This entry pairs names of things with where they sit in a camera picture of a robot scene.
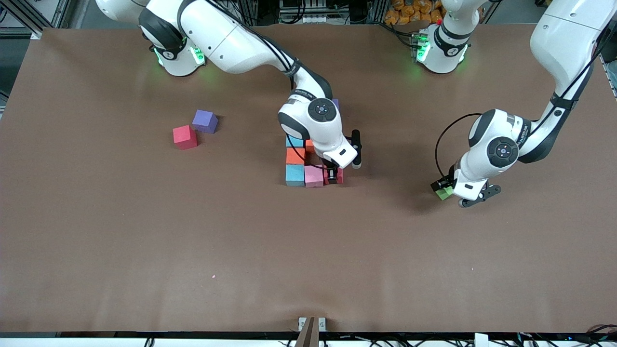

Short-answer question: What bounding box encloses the pink foam cube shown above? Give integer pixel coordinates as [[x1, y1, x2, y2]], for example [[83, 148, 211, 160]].
[[304, 165, 324, 188]]

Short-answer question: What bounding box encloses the metal table side rail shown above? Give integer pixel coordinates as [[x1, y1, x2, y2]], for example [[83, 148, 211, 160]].
[[590, 34, 617, 99]]

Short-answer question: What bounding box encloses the pile of orange objects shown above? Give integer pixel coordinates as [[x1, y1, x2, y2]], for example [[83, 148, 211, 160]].
[[384, 0, 446, 25]]

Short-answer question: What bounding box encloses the brown wooden post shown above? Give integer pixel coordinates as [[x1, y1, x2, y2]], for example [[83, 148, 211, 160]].
[[294, 317, 321, 347]]

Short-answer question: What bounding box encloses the small metal bracket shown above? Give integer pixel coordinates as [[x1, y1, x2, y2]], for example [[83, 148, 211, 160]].
[[298, 317, 327, 333]]

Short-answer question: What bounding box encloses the black cable bundle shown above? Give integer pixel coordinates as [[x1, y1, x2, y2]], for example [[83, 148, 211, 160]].
[[511, 325, 617, 347]]

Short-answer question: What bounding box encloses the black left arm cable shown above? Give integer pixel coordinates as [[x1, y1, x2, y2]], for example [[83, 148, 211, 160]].
[[435, 113, 483, 181]]

